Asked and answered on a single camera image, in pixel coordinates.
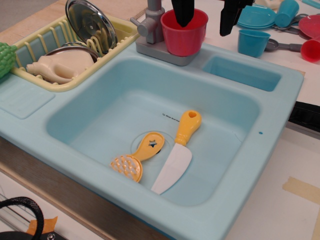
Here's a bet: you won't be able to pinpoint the cream toy item top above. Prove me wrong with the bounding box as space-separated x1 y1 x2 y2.
254 0 282 11

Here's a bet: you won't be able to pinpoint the grey toy spoon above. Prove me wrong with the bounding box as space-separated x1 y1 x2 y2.
264 38 302 53

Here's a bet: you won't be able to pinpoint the green toy corn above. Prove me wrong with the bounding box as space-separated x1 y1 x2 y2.
0 42 18 78

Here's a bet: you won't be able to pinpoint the short teal cup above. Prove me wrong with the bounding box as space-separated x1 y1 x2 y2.
237 29 271 58

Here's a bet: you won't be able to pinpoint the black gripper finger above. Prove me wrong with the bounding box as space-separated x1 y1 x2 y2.
219 0 244 37
171 0 195 27

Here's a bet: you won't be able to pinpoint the cream toy detergent bottle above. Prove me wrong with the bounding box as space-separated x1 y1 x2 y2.
26 50 94 84

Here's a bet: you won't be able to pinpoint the black bracket right edge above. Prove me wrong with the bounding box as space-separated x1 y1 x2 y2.
288 101 320 133

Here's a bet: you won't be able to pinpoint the red plastic plate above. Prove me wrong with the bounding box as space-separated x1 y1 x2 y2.
298 14 320 38

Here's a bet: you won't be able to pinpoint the orange tape piece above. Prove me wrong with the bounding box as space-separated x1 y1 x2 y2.
26 216 58 236

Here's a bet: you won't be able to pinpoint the grey toy utensil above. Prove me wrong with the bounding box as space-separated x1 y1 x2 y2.
271 13 308 35

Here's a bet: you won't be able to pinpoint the small red cup right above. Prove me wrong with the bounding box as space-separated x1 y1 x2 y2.
300 36 320 63

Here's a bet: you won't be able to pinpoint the yellow handled toy knife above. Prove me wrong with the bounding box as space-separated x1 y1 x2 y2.
151 110 202 195

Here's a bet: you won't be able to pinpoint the round silver pot lid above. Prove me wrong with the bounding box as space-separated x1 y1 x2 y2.
65 0 118 54

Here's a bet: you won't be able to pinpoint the black braided cable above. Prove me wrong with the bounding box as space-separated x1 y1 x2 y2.
0 196 45 240

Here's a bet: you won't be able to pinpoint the large red plastic cup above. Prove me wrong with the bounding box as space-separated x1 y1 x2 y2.
160 9 209 57

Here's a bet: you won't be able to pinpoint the beige masking tape strip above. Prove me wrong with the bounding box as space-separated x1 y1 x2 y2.
282 176 320 205

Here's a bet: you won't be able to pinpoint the tall teal cup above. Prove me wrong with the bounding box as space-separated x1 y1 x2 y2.
274 0 300 28

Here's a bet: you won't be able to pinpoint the grey toy faucet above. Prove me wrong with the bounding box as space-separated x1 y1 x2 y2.
130 0 196 66

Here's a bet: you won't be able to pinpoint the yellow dish drying rack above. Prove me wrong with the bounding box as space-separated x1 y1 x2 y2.
11 16 139 92

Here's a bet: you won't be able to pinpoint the light blue toy sink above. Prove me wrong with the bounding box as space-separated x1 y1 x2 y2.
0 44 304 240

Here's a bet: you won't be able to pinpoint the silver metal pot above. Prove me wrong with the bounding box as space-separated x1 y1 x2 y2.
45 42 100 63

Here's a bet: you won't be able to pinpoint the stacked teal plates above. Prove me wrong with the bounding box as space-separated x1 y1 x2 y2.
237 5 276 29

